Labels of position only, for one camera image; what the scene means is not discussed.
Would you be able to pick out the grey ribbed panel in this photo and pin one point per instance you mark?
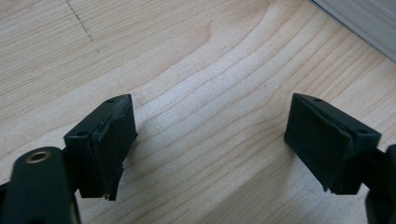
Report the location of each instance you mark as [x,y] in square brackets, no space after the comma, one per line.
[367,21]

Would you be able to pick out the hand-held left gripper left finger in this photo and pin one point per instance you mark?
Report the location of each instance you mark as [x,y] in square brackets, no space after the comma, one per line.
[102,146]

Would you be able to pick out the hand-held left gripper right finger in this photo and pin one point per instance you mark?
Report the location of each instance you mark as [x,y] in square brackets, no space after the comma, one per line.
[327,146]

